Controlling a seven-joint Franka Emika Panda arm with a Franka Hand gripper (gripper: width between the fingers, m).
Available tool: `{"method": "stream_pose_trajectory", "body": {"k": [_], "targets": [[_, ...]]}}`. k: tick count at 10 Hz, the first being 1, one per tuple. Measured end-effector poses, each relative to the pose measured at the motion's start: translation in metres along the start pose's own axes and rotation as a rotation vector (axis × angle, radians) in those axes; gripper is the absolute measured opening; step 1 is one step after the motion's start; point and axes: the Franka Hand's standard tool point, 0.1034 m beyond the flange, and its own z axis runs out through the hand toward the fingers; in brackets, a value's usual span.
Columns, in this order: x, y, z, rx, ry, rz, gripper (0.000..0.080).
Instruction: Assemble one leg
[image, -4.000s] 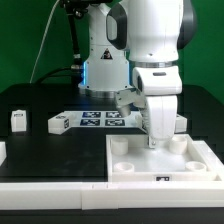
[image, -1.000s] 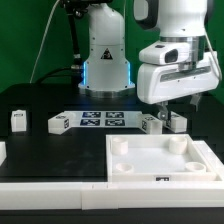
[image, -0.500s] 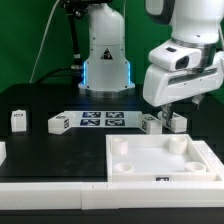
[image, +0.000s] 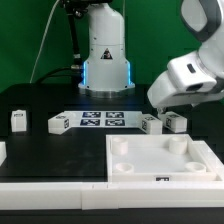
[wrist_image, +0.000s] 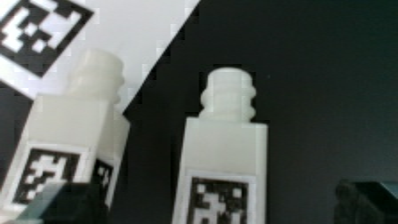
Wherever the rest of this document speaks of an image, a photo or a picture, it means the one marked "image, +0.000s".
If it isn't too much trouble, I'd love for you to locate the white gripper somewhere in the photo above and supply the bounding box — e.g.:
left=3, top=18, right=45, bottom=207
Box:
left=147, top=71, right=224, bottom=108

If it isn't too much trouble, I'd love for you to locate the white square table top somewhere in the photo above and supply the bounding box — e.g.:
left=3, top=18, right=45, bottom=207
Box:
left=106, top=134, right=220, bottom=182

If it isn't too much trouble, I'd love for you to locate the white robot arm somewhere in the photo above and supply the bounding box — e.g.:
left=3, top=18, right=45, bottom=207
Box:
left=79, top=0, right=224, bottom=108

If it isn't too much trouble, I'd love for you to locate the white sheet with tags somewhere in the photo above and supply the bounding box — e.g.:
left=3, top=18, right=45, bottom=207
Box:
left=64, top=111, right=141, bottom=128

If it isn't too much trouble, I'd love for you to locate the white left fence stub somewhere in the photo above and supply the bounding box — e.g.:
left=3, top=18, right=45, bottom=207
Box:
left=0, top=142, right=7, bottom=166

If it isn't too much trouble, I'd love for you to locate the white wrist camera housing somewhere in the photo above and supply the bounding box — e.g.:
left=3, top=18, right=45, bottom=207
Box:
left=167, top=51, right=217, bottom=92

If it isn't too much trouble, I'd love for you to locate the white right fence wall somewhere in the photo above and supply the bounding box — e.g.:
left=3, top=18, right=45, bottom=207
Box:
left=192, top=141, right=224, bottom=182

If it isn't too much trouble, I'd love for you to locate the white fence wall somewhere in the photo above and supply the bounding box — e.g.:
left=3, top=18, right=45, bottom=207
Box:
left=0, top=182, right=224, bottom=210
left=192, top=141, right=224, bottom=182

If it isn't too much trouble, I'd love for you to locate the black cable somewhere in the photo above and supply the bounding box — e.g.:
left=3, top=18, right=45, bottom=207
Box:
left=35, top=65, right=82, bottom=84

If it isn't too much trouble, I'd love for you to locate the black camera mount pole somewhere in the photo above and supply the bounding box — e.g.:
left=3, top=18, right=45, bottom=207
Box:
left=60, top=0, right=88, bottom=85

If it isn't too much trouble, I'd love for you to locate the white front fence wall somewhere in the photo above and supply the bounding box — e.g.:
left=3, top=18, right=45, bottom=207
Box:
left=0, top=182, right=224, bottom=210

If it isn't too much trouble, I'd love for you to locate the white cable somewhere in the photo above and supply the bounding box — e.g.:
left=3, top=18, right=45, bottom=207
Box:
left=29, top=0, right=63, bottom=84

